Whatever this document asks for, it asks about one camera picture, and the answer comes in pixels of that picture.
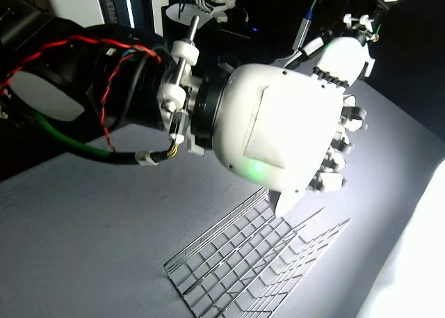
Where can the white round board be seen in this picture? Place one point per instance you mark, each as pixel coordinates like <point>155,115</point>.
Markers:
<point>177,13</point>

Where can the grey table cloth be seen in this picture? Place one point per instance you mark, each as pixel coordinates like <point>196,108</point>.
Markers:
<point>87,245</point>

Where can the white cabinet with black strip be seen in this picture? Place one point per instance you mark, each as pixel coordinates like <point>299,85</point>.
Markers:
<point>76,1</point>

